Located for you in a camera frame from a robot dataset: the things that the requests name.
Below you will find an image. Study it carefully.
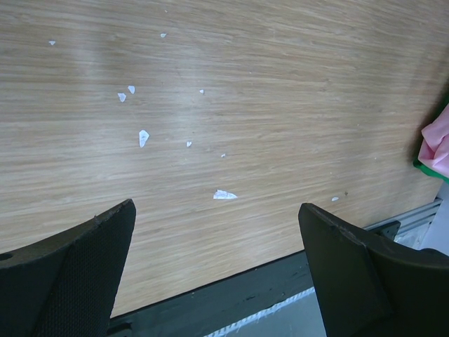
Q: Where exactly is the pink folded t shirt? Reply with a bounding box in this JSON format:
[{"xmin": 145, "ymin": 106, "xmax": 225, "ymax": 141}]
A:
[{"xmin": 417, "ymin": 105, "xmax": 448, "ymax": 177}]

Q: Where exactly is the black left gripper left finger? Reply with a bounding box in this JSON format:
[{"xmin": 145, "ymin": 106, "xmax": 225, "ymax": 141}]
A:
[{"xmin": 1, "ymin": 199, "xmax": 136, "ymax": 336}]

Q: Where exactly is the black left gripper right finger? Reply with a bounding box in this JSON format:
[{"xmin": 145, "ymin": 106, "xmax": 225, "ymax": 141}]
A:
[{"xmin": 298, "ymin": 203, "xmax": 448, "ymax": 336}]

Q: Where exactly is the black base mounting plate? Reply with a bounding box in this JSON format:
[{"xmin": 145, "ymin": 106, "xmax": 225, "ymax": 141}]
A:
[{"xmin": 107, "ymin": 251, "xmax": 312, "ymax": 336}]

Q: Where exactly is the aluminium frame rail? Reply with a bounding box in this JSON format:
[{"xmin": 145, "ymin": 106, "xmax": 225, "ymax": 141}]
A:
[{"xmin": 365, "ymin": 198, "xmax": 442, "ymax": 250}]

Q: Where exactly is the green folded t shirt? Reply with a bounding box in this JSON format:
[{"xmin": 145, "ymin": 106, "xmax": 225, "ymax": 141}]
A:
[{"xmin": 413, "ymin": 159, "xmax": 449, "ymax": 184}]

